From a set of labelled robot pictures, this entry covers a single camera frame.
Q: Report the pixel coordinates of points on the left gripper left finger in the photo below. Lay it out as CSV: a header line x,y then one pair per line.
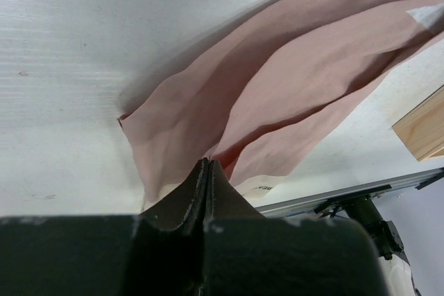
x,y
158,252

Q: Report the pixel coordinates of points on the aluminium frame rail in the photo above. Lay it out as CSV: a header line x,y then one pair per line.
x,y
319,203

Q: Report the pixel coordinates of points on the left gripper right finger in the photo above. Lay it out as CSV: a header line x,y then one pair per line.
x,y
249,254

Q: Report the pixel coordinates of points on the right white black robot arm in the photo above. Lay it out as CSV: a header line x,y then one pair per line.
x,y
386,238

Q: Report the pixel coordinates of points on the wooden compartment tray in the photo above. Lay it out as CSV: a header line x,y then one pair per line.
x,y
421,130

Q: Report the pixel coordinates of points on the pink underwear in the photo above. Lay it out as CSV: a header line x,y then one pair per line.
x,y
263,97

